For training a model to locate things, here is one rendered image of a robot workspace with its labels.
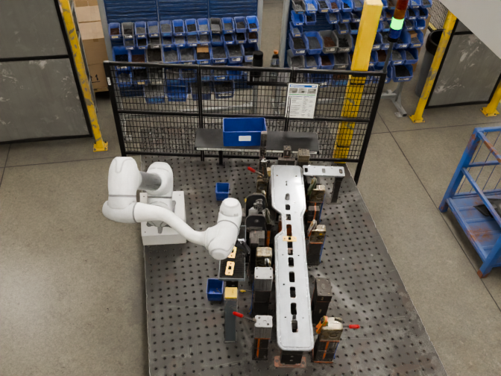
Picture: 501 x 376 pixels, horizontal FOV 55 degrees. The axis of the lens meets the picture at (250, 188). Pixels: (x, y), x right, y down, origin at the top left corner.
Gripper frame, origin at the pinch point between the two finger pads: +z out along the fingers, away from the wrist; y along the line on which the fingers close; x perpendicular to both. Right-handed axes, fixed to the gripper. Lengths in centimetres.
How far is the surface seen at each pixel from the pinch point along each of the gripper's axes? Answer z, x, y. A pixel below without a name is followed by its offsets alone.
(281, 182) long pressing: 25, 86, 23
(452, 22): 7, 313, 170
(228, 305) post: 16.4, -17.9, 1.8
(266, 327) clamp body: 20.2, -25.7, 22.3
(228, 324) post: 36.2, -17.3, 1.8
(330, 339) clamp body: 30, -22, 56
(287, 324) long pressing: 25.5, -19.5, 33.0
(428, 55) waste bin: 71, 364, 173
